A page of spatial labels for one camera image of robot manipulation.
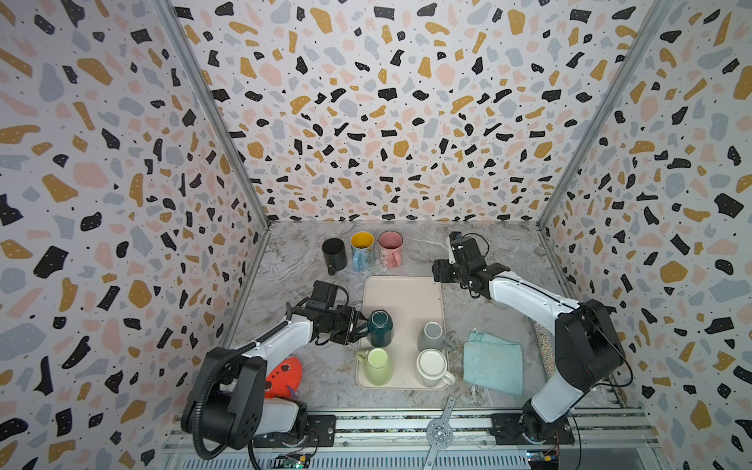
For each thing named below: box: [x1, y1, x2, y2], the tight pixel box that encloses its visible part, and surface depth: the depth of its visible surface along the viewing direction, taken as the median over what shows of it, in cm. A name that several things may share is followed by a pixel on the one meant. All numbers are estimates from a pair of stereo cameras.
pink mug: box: [377, 230, 405, 269], surface depth 102 cm
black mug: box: [321, 236, 348, 277], surface depth 105 cm
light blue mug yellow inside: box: [350, 231, 376, 274], surface depth 105 cm
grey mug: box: [417, 321, 446, 352], surface depth 83 cm
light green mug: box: [355, 347, 394, 387], surface depth 78 cm
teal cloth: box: [462, 330, 523, 396], surface depth 87 cm
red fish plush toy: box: [264, 356, 303, 399], surface depth 77 cm
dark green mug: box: [367, 309, 394, 348], surface depth 85 cm
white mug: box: [416, 347, 456, 387], surface depth 80 cm
